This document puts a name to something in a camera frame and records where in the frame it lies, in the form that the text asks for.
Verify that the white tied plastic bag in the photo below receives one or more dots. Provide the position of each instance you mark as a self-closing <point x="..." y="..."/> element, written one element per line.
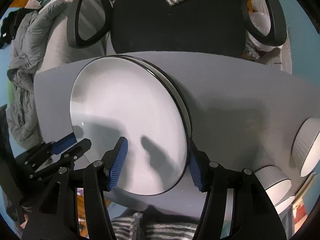
<point x="261" y="20"/>

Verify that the black clothes pile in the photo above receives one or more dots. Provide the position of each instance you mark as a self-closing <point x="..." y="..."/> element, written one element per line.
<point x="9" y="26"/>

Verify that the white ribbed bowl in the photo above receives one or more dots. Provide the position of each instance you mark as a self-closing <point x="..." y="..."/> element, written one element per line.
<point x="284" y="204"/>
<point x="305" y="149"/>
<point x="275" y="182"/>

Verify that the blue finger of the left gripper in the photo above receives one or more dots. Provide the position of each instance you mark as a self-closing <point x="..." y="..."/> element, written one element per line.
<point x="77" y="151"/>
<point x="63" y="144"/>

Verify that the black office chair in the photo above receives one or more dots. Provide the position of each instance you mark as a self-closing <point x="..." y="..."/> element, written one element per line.
<point x="202" y="26"/>

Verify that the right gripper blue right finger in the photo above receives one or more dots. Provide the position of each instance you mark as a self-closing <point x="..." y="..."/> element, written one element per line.
<point x="195" y="166"/>

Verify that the grey quilted duvet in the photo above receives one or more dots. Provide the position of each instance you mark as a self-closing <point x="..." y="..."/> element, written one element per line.
<point x="27" y="54"/>

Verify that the white plate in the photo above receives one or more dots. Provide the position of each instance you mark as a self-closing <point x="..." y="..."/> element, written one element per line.
<point x="113" y="97"/>
<point x="172" y="89"/>

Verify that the striped grey white fabric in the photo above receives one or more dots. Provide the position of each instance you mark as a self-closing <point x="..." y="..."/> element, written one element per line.
<point x="141" y="226"/>

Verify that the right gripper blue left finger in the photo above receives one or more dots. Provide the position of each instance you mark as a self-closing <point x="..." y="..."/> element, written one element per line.
<point x="115" y="162"/>

